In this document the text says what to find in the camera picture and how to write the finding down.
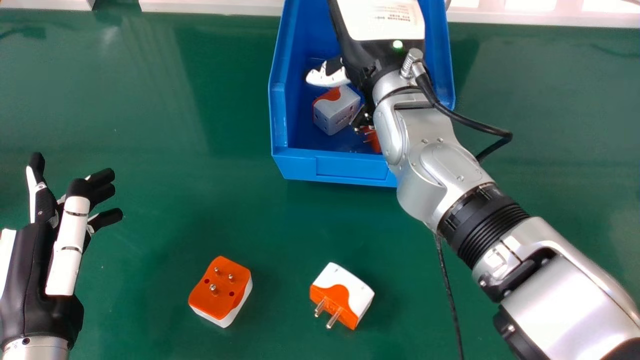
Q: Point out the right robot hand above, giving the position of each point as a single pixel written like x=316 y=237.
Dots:
x=380 y=20

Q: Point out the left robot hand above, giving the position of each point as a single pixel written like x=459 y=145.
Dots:
x=30 y=290

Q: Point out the white-and-orange plug adapter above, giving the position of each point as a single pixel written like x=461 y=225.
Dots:
x=220 y=290
x=336 y=110
x=372 y=140
x=345 y=292

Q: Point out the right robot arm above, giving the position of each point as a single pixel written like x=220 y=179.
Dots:
x=500 y=235

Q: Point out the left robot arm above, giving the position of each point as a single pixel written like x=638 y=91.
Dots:
x=35 y=351

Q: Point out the blue plastic bin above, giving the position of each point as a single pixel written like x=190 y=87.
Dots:
x=295 y=120

